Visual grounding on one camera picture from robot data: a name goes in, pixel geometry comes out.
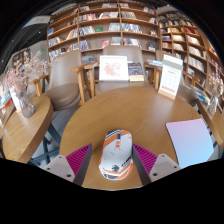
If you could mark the white and orange computer mouse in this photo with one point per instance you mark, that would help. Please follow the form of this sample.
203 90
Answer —
116 155

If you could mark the beige padded wooden armchair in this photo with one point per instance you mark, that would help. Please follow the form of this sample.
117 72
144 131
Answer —
186 91
121 50
65 83

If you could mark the stack of colourful books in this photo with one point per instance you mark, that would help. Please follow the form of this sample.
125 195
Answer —
200 95

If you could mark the large wooden bookshelf unit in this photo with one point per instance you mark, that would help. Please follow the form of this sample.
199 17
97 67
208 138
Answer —
103 30

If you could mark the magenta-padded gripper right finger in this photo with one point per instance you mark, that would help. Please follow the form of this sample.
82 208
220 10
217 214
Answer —
146 160

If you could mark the glass vase with pink flowers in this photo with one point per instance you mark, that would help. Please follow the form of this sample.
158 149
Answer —
26 105

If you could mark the curved wooden side table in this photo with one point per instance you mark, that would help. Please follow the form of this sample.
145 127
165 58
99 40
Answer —
216 126

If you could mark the dark cover book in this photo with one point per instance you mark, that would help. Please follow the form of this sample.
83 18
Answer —
135 71

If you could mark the light blue book stack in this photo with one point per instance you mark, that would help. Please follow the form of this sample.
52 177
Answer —
155 62

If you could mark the round wooden side table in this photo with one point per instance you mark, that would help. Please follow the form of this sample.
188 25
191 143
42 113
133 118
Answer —
23 133

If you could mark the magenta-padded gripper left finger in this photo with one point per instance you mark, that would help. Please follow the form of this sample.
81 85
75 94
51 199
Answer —
79 160

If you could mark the distant wooden bookshelf unit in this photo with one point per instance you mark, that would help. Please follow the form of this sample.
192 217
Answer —
21 58

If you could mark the white framed floral picture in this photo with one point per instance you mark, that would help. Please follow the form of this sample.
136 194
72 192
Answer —
113 68

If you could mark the glass vase with dried flowers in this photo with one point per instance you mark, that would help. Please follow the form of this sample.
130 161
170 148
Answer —
213 105

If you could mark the small white table sign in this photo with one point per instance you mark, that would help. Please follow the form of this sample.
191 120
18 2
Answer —
15 100

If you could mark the white sign on wooden base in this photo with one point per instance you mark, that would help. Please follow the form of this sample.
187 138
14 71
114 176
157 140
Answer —
170 78

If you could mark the pale lilac mouse pad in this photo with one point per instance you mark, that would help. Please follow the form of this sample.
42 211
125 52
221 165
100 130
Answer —
191 141

